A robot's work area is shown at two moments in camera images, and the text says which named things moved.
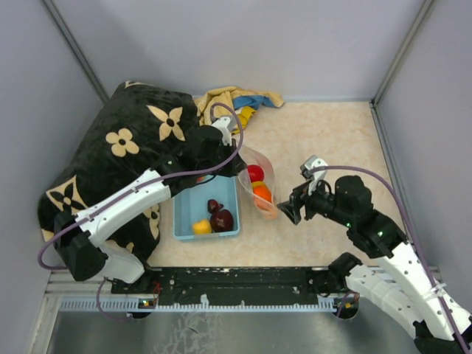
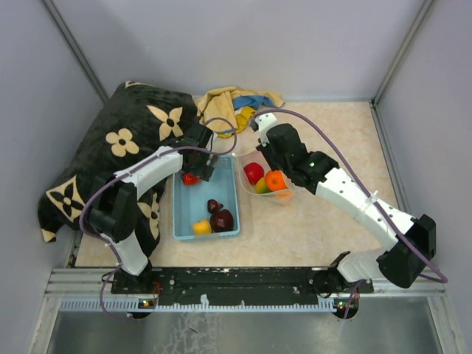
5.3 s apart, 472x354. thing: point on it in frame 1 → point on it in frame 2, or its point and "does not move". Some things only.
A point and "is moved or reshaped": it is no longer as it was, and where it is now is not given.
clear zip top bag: x=257 y=180 is moved or reshaped
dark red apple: x=221 y=221 does not move
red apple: x=256 y=172 does not move
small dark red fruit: x=213 y=206 does not move
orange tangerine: x=263 y=192 → x=275 y=181
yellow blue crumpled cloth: x=240 y=105 does not move
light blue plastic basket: x=191 y=206 does not move
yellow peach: x=202 y=227 does not move
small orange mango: x=267 y=209 → x=285 y=195
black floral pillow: x=139 y=130 does not move
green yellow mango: x=257 y=183 is moved or reshaped
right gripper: x=292 y=206 → x=266 y=148
